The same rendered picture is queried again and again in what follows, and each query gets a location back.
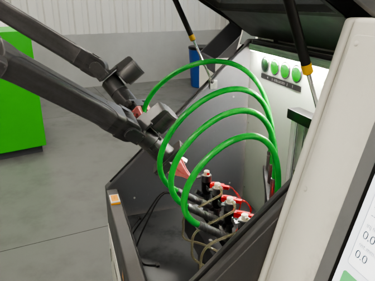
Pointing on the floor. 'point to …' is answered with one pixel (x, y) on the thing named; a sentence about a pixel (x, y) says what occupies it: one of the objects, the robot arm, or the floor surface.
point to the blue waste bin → (196, 66)
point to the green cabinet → (19, 109)
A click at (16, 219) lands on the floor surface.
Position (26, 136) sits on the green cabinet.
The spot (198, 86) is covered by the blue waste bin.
